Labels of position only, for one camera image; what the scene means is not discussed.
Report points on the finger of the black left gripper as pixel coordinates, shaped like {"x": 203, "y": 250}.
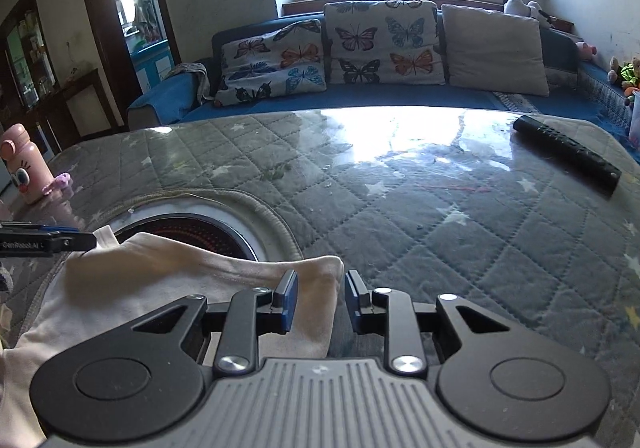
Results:
{"x": 39, "y": 240}

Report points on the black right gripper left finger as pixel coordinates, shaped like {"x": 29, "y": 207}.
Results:
{"x": 186, "y": 372}

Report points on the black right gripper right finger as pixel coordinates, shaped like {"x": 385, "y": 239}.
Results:
{"x": 454, "y": 372}

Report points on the cream beige garment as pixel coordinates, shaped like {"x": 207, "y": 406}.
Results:
{"x": 90, "y": 293}

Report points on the pink cartoon water bottle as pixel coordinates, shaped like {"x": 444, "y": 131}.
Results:
{"x": 30, "y": 173}

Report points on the dark wooden shelf cabinet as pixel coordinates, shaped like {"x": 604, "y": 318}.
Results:
{"x": 30, "y": 91}

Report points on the grey quilted star table cover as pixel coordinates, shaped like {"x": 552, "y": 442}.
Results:
{"x": 425, "y": 200}

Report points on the blue cabinet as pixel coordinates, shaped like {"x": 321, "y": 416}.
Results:
{"x": 152, "y": 64}

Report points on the blue sofa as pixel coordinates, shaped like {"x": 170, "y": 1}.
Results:
{"x": 576, "y": 90}

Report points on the black remote control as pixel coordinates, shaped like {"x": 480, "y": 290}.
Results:
{"x": 592, "y": 167}

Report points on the plain beige cushion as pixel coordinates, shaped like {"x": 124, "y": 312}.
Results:
{"x": 492, "y": 51}

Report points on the left butterfly cushion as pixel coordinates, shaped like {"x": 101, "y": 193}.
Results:
{"x": 285, "y": 62}

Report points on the butterfly cushion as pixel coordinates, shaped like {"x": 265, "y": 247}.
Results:
{"x": 384, "y": 42}
{"x": 285, "y": 62}

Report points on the brown plush toys pile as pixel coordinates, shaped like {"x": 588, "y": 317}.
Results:
{"x": 625, "y": 76}

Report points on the pink plush pig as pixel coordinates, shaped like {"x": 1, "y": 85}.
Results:
{"x": 586, "y": 52}

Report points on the middle butterfly cushion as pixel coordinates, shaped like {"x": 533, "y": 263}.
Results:
{"x": 384, "y": 42}

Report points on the white plush toy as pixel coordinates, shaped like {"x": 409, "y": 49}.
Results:
{"x": 531, "y": 9}

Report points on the dark wooden door frame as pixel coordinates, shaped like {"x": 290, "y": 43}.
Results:
{"x": 118, "y": 27}

